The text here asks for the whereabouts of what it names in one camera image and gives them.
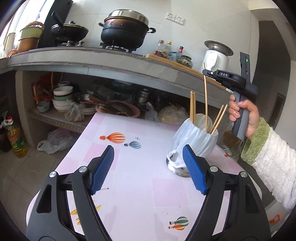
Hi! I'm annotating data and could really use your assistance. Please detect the cream fleece right sleeve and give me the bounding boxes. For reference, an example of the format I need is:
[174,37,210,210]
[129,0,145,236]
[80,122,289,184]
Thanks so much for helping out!
[241,118,295,211]

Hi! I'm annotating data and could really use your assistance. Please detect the brown pot green lid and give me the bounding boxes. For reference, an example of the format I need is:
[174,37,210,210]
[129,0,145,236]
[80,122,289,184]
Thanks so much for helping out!
[16,21,44,53]

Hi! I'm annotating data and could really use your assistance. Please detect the black wok with lid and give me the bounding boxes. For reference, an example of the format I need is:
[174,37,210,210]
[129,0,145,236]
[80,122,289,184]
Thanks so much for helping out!
[50,23,88,45]

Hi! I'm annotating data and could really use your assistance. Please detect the plastic bags on floor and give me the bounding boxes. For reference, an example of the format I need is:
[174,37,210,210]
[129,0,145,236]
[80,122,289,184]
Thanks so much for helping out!
[37,128,78,155]

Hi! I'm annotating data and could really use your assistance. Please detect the white ceramic soup spoon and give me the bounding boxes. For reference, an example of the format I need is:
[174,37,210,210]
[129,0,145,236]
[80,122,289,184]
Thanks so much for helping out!
[195,113,212,132]

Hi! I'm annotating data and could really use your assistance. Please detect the small red label bottle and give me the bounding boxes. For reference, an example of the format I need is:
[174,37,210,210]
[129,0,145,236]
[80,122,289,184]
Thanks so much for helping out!
[154,40,164,56]

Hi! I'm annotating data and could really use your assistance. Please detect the person's right hand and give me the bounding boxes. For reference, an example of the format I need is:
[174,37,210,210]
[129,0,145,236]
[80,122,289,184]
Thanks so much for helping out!
[229,95,260,141]

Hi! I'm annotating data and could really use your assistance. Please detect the yellow cap bottle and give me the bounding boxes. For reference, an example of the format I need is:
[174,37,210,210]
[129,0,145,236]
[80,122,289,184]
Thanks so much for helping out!
[162,41,171,58]

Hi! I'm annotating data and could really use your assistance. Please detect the steel utensil holder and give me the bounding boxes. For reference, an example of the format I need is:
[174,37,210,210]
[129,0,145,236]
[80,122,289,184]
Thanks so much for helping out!
[166,151,190,178]

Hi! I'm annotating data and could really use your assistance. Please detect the white kitchen appliance steel top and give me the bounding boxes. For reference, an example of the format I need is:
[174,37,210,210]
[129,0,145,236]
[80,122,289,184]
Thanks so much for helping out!
[203,40,233,71]

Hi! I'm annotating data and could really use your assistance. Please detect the large black stockpot steel lid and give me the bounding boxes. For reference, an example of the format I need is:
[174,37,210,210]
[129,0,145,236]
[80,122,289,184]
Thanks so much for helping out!
[99,9,156,53]

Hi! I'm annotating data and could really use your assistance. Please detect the wooden cutting board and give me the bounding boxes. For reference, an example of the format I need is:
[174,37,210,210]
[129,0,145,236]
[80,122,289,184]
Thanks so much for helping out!
[144,54,226,90]

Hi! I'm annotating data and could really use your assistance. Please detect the bag of yellow food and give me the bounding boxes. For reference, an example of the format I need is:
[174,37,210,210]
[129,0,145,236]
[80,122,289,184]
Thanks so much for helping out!
[158,105,189,125]

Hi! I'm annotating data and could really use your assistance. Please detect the cooking oil bottle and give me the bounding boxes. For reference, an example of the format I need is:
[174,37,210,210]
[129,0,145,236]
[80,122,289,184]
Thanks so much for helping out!
[4,116,28,158]

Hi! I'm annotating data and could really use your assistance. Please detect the white plastic bag on holder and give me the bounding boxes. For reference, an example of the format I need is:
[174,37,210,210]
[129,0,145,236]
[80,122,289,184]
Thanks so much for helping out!
[167,118,219,158]

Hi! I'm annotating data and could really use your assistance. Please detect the wall power outlets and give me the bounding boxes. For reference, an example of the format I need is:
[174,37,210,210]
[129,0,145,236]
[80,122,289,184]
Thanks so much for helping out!
[165,13,185,25]

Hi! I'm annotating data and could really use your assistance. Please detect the pink plastic basin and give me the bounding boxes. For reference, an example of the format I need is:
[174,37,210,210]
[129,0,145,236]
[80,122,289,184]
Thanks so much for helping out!
[95,100,140,118]

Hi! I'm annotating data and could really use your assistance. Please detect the wooden chopstick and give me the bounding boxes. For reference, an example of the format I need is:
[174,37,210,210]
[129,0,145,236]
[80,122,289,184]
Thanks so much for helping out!
[192,92,196,124]
[208,105,224,134]
[212,104,228,135]
[202,62,208,133]
[190,91,194,123]

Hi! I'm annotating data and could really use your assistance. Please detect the stack of white bowls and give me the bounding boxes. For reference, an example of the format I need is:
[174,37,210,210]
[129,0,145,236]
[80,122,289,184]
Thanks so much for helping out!
[52,81,74,113]

